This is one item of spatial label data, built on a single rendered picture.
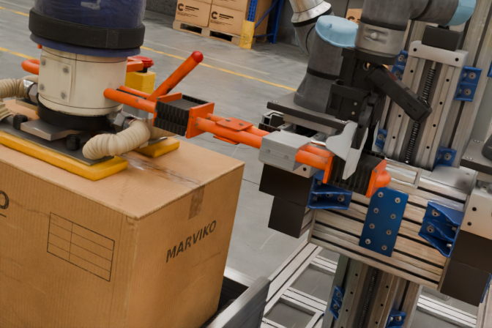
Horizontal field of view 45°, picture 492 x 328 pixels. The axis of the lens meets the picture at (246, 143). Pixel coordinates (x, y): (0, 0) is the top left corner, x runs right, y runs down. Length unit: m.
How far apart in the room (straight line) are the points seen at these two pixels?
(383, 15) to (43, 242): 0.73
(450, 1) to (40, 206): 0.80
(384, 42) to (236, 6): 8.11
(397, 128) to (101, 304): 0.88
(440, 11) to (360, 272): 0.95
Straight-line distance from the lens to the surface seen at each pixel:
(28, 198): 1.17
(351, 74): 0.99
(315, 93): 1.54
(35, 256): 1.21
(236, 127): 1.07
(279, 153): 1.04
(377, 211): 1.55
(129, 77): 1.79
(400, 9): 0.96
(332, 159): 0.99
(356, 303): 1.82
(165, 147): 1.29
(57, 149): 1.19
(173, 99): 1.17
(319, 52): 1.54
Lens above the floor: 1.40
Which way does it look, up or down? 18 degrees down
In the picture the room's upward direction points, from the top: 11 degrees clockwise
